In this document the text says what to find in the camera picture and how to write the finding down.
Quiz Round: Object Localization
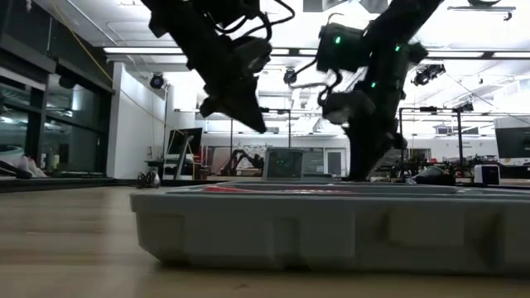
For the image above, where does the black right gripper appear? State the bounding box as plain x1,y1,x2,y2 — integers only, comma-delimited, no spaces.
346,82,409,182

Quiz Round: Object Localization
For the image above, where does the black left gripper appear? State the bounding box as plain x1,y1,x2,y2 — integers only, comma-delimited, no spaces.
199,61,268,134

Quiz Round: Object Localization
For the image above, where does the grey plastic tool case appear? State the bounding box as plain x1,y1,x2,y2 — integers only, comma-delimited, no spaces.
130,180,530,276

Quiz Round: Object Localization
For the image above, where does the grey monitor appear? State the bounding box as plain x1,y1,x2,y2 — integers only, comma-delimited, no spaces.
263,147,306,180

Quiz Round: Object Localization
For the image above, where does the black work glove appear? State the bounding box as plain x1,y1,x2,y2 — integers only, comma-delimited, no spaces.
407,165,456,186

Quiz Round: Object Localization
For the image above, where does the black monitor on stand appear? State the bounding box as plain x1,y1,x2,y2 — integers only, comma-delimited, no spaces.
165,127,205,181

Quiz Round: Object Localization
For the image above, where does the white box device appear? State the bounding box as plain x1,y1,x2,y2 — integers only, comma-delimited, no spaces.
474,164,503,185

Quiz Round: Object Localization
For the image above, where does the white teal object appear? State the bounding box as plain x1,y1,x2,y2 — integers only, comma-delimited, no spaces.
0,144,47,180

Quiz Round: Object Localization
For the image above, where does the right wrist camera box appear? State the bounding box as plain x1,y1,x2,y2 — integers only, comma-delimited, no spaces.
321,89,376,125

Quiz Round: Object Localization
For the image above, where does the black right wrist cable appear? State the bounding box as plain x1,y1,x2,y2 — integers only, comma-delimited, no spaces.
288,57,345,107

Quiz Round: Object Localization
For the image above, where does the black camera stand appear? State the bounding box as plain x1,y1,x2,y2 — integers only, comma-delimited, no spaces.
397,104,475,179

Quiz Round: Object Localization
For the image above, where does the dark wall monitor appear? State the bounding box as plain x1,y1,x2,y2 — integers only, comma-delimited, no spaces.
494,117,530,161

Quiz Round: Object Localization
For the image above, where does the yellow hanging cable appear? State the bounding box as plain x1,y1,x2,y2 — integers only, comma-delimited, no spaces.
51,0,113,83

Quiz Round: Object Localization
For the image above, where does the black wall-mounted device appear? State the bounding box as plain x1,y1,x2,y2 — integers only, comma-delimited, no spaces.
57,74,78,90

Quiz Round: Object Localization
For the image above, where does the black aluminium table frame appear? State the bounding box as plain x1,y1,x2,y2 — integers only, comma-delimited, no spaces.
0,176,530,195

